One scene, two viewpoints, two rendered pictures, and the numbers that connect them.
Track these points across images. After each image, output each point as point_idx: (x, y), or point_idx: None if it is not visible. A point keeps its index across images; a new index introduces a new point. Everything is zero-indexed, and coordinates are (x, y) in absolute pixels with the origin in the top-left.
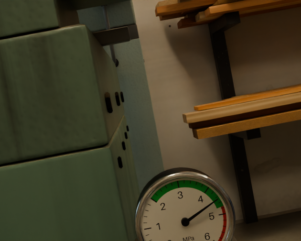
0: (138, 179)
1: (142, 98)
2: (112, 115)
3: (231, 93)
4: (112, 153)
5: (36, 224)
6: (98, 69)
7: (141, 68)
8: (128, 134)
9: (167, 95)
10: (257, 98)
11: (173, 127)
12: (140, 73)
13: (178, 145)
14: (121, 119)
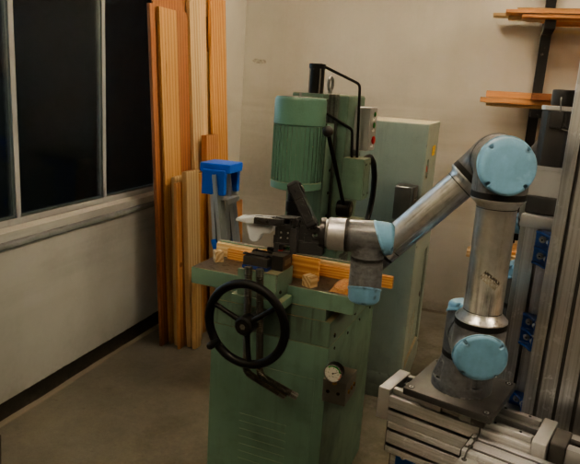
0: (395, 303)
1: (409, 266)
2: (341, 330)
3: (516, 237)
4: (329, 350)
5: (309, 357)
6: (333, 329)
7: (412, 251)
8: (397, 280)
9: (471, 223)
10: None
11: (468, 245)
12: (411, 254)
13: (468, 258)
14: (363, 309)
